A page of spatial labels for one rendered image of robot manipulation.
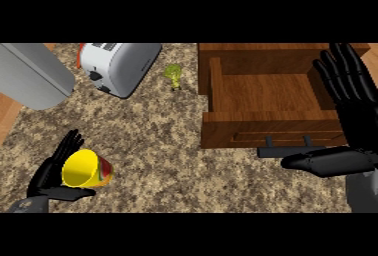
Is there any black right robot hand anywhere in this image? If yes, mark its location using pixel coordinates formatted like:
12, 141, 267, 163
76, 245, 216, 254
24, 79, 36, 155
279, 42, 378, 178

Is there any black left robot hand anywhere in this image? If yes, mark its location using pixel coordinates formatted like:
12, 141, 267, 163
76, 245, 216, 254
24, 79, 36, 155
25, 129, 98, 202

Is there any yellow cup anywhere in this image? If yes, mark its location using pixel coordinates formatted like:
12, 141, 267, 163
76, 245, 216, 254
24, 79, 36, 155
61, 148, 115, 189

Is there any wooden drawer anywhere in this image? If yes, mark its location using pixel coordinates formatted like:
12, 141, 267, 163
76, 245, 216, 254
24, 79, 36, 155
200, 57, 349, 150

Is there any wooden cabinet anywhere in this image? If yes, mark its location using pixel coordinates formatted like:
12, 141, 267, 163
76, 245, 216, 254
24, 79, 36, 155
197, 42, 372, 96

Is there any large grey appliance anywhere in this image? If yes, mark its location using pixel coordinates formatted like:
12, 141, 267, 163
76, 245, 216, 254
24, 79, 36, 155
0, 42, 77, 111

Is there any silver toaster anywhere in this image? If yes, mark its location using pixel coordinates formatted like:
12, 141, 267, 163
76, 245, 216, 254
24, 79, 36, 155
76, 42, 164, 100

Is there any green vegetable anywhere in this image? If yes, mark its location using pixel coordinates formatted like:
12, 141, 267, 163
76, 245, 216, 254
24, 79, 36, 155
163, 64, 185, 91

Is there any dark drawer handle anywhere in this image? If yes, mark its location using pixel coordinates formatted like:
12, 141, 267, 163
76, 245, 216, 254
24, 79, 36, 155
256, 135, 328, 159

